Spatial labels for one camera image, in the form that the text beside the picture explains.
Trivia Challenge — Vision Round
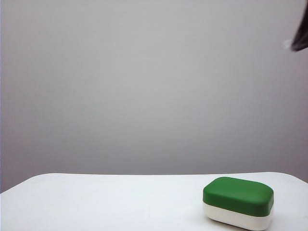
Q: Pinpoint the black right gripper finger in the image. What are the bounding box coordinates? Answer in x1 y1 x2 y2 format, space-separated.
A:
290 0 308 52

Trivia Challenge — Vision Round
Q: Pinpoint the white green foam mahjong tile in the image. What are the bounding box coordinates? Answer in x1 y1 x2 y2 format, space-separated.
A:
203 176 275 229

